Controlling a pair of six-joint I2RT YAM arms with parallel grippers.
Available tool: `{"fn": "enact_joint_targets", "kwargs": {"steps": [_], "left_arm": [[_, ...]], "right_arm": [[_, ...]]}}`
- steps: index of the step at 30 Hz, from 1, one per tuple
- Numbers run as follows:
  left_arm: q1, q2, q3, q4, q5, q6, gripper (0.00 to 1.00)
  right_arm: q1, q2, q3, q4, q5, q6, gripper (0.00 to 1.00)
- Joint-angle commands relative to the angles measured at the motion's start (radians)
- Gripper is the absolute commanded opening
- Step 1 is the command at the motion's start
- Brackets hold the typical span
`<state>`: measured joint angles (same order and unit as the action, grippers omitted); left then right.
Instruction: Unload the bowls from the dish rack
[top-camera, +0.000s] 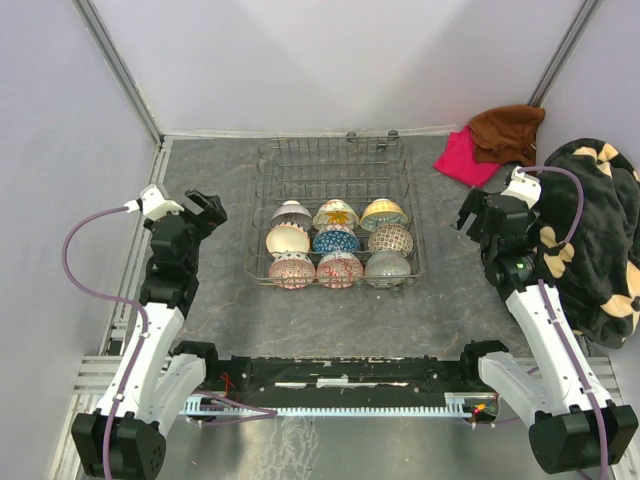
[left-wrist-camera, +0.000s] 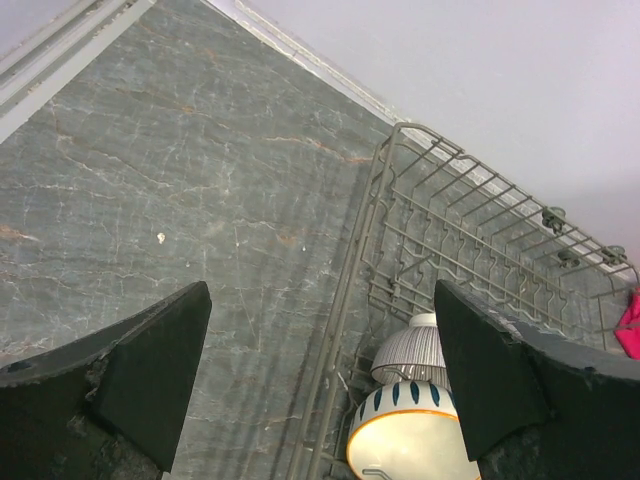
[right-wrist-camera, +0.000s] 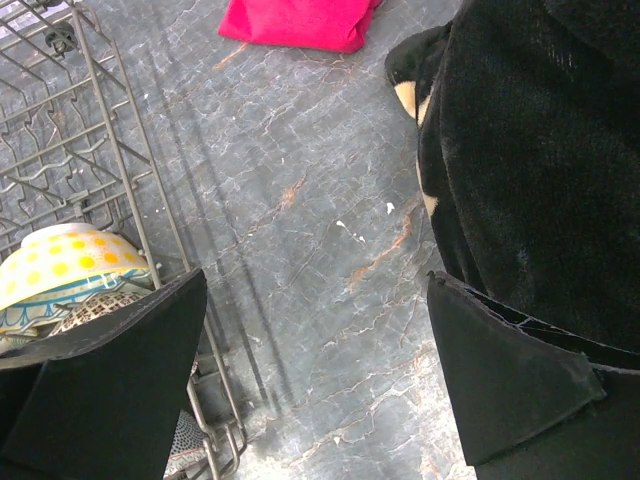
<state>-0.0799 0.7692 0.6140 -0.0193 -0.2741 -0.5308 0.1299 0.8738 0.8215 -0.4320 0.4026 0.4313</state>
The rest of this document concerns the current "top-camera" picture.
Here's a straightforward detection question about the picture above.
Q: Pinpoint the purple striped bowl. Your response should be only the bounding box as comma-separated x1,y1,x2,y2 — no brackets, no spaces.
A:
271,200,313,231

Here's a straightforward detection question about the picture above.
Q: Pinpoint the yellow rim blue pattern bowl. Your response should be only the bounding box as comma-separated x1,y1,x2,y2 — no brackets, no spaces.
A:
360,198,408,232

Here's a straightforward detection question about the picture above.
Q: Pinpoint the grey wire dish rack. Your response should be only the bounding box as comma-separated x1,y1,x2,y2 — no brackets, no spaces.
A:
245,130,424,289

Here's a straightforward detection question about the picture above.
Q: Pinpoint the orange flower leaf bowl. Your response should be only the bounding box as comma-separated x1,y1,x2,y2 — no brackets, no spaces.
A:
313,199,359,230

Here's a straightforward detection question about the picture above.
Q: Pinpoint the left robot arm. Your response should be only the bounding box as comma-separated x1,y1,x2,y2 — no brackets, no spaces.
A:
71,184,228,479

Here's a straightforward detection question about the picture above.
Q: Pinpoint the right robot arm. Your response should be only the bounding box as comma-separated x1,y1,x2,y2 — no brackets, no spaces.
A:
455,189,639,477

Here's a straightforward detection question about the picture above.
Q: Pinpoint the pink cloth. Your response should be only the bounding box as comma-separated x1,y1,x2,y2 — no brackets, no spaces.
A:
434,126,500,187

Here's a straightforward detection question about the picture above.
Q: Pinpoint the brown cloth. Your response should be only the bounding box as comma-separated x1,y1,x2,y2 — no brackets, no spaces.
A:
468,105,545,167

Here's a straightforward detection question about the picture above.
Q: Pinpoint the cream bowl orange rim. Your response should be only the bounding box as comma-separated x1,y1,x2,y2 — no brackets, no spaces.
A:
265,222,310,258

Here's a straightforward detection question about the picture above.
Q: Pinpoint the brown dotted pattern bowl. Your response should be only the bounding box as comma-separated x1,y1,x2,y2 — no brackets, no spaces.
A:
367,223,414,257

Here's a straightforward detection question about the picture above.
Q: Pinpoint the grey hexagon pattern bowl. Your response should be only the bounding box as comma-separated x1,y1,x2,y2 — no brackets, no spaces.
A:
364,250,411,288

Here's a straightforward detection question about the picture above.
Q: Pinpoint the red diamond pattern bowl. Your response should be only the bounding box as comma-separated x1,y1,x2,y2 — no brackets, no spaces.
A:
268,252,316,290

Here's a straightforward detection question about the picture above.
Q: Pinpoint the black flower blanket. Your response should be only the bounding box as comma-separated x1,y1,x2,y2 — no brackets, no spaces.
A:
536,138,639,349

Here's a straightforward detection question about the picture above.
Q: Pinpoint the blue triangle pattern bowl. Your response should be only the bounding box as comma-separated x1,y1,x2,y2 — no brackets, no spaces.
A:
312,224,359,255

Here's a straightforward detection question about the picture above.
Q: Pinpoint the red geometric pattern bowl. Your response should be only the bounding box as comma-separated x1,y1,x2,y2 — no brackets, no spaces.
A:
316,251,364,289

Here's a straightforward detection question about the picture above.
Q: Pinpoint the black base bar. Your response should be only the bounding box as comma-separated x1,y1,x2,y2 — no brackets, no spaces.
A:
173,340,509,407

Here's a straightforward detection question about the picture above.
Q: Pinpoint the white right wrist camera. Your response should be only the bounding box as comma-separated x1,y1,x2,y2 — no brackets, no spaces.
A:
501,167,541,208

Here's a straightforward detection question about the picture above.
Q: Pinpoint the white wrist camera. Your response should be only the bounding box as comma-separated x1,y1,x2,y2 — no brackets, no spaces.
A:
124,184,184,221
501,167,541,208

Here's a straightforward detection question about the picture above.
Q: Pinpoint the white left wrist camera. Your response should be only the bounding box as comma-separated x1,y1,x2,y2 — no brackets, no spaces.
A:
124,184,184,221

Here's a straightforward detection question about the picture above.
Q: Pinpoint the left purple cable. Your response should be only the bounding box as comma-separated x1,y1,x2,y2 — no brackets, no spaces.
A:
63,206,151,480

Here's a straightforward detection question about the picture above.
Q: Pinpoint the light blue cable duct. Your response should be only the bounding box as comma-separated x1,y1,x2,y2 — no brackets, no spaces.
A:
179,395,498,419

